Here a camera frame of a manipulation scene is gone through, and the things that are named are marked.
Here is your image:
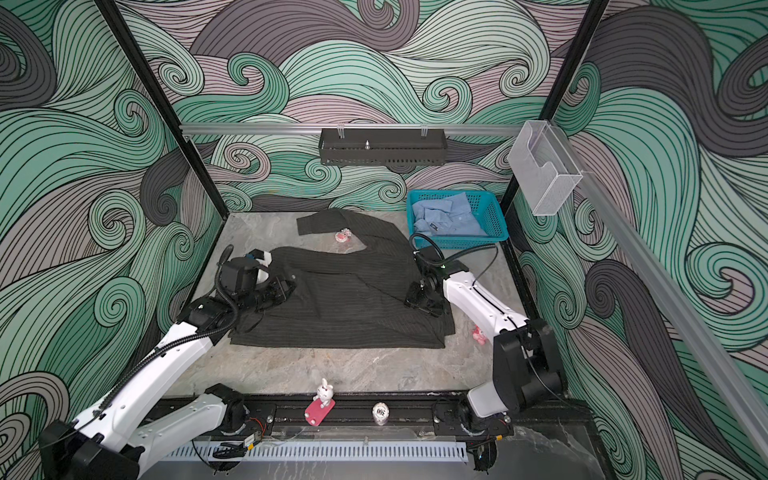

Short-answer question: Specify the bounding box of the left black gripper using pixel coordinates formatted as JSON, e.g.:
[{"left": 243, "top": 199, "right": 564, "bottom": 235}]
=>
[{"left": 238, "top": 274, "right": 295, "bottom": 320}]

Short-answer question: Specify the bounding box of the dark grey pinstriped shirt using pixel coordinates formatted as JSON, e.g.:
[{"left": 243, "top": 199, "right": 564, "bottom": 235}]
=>
[{"left": 230, "top": 209, "right": 455, "bottom": 349}]

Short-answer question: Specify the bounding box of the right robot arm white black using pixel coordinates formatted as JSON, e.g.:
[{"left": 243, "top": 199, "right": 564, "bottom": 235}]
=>
[{"left": 405, "top": 233, "right": 565, "bottom": 419}]

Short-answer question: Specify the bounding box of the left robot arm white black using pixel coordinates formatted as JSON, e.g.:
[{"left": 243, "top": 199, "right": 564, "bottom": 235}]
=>
[{"left": 38, "top": 246, "right": 292, "bottom": 479}]

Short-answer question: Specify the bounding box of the pink plush toy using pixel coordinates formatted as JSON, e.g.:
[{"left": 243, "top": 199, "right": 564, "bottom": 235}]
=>
[{"left": 472, "top": 327, "right": 488, "bottom": 345}]

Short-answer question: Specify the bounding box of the teal plastic basket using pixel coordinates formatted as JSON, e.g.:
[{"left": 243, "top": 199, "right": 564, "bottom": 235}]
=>
[{"left": 406, "top": 190, "right": 509, "bottom": 250}]

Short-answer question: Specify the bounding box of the light blue shirt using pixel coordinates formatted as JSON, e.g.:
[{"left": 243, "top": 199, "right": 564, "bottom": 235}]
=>
[{"left": 411, "top": 193, "right": 486, "bottom": 237}]

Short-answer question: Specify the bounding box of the small pink figurine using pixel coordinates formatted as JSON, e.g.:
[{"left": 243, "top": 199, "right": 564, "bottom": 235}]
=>
[{"left": 334, "top": 228, "right": 353, "bottom": 244}]

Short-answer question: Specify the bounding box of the white bunny on pink stand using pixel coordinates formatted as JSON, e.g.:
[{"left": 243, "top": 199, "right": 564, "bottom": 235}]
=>
[{"left": 304, "top": 378, "right": 335, "bottom": 426}]

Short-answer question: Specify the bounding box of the small white round jar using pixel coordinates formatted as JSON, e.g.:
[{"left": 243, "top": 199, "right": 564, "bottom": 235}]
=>
[{"left": 372, "top": 402, "right": 390, "bottom": 426}]

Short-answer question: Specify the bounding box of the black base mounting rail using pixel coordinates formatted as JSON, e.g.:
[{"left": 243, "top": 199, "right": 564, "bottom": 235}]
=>
[{"left": 143, "top": 392, "right": 595, "bottom": 439}]

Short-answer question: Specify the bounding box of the black perforated wall shelf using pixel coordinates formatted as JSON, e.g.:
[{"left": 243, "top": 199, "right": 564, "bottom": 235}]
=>
[{"left": 318, "top": 127, "right": 448, "bottom": 168}]

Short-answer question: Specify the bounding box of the white slotted cable duct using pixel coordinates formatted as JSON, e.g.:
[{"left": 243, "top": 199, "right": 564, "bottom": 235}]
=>
[{"left": 161, "top": 440, "right": 469, "bottom": 464}]

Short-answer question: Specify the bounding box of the clear acrylic wall holder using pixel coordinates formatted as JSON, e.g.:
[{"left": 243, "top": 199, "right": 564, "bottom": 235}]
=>
[{"left": 507, "top": 120, "right": 583, "bottom": 216}]

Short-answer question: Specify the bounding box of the aluminium rail back wall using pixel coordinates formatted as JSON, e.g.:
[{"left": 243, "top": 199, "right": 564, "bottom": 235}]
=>
[{"left": 179, "top": 122, "right": 522, "bottom": 137}]

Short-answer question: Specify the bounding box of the aluminium rail wall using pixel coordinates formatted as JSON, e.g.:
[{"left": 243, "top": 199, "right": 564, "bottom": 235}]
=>
[
  {"left": 550, "top": 125, "right": 767, "bottom": 460},
  {"left": 179, "top": 122, "right": 522, "bottom": 137}
]

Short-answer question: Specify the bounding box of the aluminium rail right wall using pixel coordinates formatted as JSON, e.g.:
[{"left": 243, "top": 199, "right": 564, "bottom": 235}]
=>
[{"left": 550, "top": 125, "right": 767, "bottom": 460}]

